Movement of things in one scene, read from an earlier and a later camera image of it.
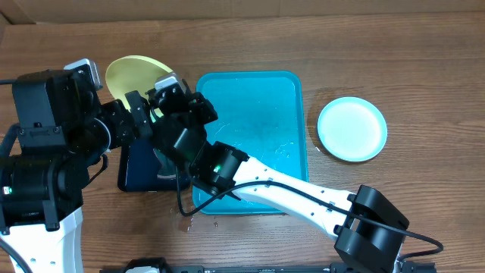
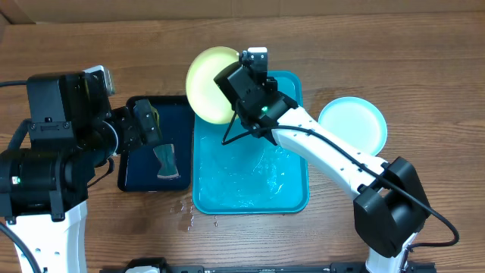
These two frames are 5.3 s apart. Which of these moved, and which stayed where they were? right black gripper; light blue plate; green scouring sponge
Moved: right black gripper
Stayed: light blue plate; green scouring sponge
